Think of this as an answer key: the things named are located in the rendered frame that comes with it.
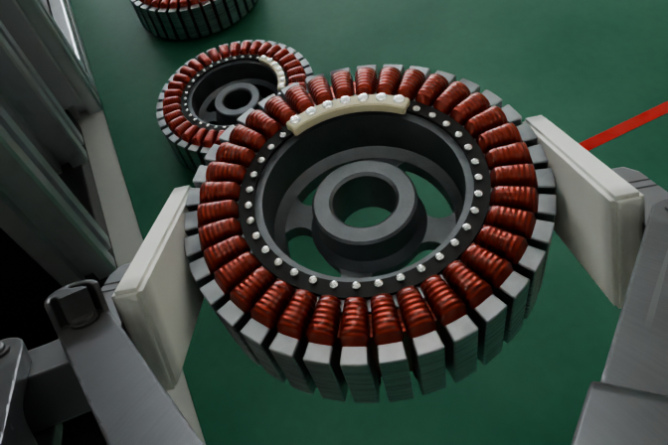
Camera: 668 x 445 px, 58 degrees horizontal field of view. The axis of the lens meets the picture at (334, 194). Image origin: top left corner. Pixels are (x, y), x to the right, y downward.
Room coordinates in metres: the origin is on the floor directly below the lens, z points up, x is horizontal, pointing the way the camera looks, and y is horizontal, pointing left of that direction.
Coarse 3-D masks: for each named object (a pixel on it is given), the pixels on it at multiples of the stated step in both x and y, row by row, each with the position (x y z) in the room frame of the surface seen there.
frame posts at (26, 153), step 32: (0, 32) 0.32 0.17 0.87; (0, 64) 0.30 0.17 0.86; (0, 96) 0.30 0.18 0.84; (32, 96) 0.30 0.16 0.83; (0, 128) 0.21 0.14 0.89; (32, 128) 0.31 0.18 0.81; (64, 128) 0.31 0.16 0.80; (0, 160) 0.21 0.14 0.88; (32, 160) 0.23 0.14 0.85; (64, 160) 0.31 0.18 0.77; (0, 192) 0.21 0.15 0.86; (32, 192) 0.21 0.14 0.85; (64, 192) 0.23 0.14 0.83; (0, 224) 0.20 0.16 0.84; (32, 224) 0.21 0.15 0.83; (64, 224) 0.21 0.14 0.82; (96, 224) 0.23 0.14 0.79; (32, 256) 0.20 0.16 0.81; (64, 256) 0.21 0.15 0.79; (96, 256) 0.21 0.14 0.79
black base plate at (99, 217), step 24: (72, 120) 0.36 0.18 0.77; (72, 168) 0.30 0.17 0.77; (72, 192) 0.28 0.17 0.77; (96, 192) 0.29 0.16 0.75; (96, 216) 0.26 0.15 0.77; (0, 240) 0.25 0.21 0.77; (0, 264) 0.23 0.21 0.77; (24, 264) 0.23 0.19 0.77; (0, 288) 0.22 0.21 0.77; (24, 288) 0.21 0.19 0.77; (48, 288) 0.21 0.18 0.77; (0, 312) 0.20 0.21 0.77; (24, 312) 0.20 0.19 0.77; (0, 336) 0.18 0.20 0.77; (24, 336) 0.18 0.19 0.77; (48, 336) 0.18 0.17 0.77; (72, 432) 0.12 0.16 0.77; (96, 432) 0.12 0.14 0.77
